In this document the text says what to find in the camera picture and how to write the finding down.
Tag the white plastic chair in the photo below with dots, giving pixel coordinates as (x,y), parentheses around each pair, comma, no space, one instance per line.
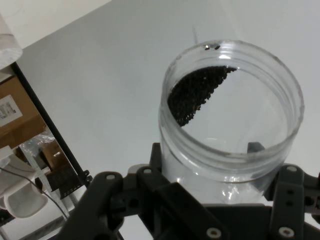
(22,202)

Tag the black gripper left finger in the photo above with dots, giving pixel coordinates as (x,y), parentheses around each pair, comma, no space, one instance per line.
(175,202)

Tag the black seeds heap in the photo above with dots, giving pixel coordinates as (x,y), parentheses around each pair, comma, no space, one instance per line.
(195,95)

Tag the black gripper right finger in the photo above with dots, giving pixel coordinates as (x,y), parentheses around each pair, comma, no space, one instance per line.
(287,200)

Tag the black metal pole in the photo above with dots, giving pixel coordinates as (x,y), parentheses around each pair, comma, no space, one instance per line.
(50,125)

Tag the labelled cardboard box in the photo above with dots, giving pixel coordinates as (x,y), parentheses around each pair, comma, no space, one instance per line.
(27,125)

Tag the clear plastic jar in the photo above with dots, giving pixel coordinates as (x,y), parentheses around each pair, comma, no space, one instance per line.
(287,87)

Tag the clear plastic wrap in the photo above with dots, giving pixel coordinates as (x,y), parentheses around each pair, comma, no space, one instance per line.
(40,141)

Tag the black ribbed device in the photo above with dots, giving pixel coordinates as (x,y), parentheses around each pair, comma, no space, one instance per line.
(63,182)

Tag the white cylinder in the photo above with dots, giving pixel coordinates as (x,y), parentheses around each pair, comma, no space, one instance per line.
(8,50)

